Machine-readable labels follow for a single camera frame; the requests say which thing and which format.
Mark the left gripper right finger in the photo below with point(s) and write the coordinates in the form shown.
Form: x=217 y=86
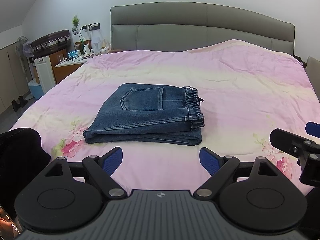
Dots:
x=223 y=171

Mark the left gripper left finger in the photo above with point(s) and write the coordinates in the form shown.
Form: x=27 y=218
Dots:
x=97 y=171

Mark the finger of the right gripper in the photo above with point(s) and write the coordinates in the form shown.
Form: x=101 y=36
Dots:
x=313 y=129
x=289 y=143

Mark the blue denim pants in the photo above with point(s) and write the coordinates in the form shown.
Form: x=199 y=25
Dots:
x=149 y=113

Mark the grey bedside chair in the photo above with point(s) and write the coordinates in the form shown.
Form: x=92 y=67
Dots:
x=313 y=70

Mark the pink floral bed cover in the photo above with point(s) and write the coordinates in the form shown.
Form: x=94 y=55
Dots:
x=247 y=92

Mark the light blue trash bin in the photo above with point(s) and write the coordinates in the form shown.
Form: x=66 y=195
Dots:
x=35 y=89

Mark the pair of black shoes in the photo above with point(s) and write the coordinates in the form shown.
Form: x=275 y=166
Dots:
x=17 y=105

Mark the wooden nightstand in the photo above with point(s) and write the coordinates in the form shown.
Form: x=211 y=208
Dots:
x=62 y=67

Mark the white bedside cabinet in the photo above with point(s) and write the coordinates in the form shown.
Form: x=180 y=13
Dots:
x=45 y=73

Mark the beige wardrobe cabinets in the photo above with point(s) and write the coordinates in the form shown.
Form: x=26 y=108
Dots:
x=13 y=78

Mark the dark brown suitcase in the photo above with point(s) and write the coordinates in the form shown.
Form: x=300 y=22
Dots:
x=51 y=43

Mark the standing electric fan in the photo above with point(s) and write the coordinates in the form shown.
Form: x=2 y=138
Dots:
x=24 y=60

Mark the small green potted plant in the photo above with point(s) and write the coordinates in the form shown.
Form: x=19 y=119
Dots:
x=75 y=23

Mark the grey upholstered headboard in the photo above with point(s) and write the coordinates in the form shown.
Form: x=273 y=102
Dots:
x=180 y=26

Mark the wall power outlet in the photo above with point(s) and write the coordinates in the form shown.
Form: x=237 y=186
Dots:
x=90 y=27

